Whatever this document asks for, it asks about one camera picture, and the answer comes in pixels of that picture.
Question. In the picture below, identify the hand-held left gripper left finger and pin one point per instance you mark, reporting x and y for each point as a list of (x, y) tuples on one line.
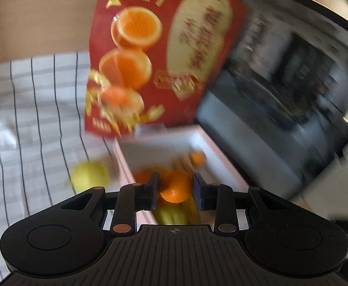
[(156, 190)]

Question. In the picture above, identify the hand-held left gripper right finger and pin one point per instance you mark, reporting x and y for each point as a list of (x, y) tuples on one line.
[(198, 192)]

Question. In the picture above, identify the small orange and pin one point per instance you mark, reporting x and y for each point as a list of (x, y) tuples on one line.
[(176, 186), (142, 176), (198, 158)]

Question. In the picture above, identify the large yellow banana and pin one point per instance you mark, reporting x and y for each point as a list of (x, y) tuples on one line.
[(174, 216)]

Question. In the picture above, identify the small yellow banana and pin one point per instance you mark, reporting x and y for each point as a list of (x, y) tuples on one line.
[(181, 162)]

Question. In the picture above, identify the white box with red lid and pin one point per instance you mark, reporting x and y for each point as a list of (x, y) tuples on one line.
[(102, 20)]

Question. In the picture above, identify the yellow-green apple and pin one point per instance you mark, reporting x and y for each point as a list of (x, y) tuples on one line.
[(90, 177)]

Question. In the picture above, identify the black microwave oven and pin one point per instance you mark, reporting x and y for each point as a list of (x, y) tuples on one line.
[(281, 95)]

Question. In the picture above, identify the white checked tablecloth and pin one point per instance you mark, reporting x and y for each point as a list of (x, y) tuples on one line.
[(28, 110)]

